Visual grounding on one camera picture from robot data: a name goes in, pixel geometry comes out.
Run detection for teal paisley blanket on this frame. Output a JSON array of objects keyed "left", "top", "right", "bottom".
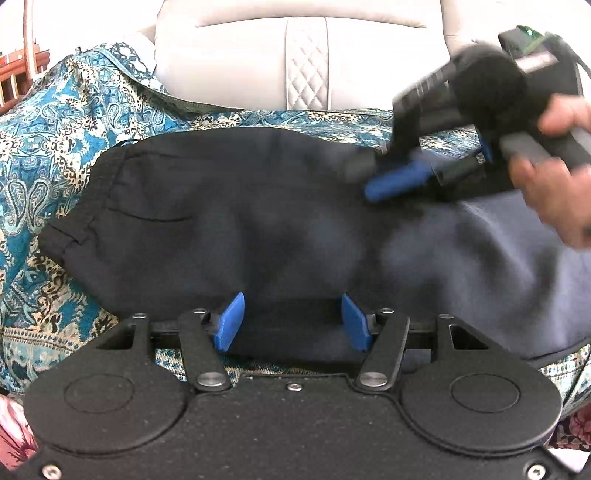
[{"left": 0, "top": 41, "right": 591, "bottom": 404}]

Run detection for brown wooden furniture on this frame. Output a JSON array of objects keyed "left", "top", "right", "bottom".
[{"left": 0, "top": 44, "right": 51, "bottom": 114}]

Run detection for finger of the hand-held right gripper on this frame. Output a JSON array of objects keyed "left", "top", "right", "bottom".
[
  {"left": 475, "top": 129, "right": 496, "bottom": 165},
  {"left": 342, "top": 150, "right": 513, "bottom": 205}
]

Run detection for grey leather quilted headboard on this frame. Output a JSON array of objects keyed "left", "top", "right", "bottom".
[{"left": 139, "top": 0, "right": 504, "bottom": 112}]

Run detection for dark navy pants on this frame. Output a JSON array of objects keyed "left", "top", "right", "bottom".
[{"left": 39, "top": 127, "right": 591, "bottom": 365}]

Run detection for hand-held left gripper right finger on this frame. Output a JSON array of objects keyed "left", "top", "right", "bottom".
[{"left": 341, "top": 293, "right": 491, "bottom": 392}]

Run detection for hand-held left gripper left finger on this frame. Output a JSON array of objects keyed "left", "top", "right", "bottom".
[{"left": 95, "top": 292, "right": 245, "bottom": 394}]

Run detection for person's right hand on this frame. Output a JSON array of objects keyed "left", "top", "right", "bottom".
[{"left": 508, "top": 93, "right": 591, "bottom": 251}]

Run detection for white pillow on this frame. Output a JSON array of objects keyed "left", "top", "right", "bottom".
[{"left": 124, "top": 31, "right": 161, "bottom": 80}]

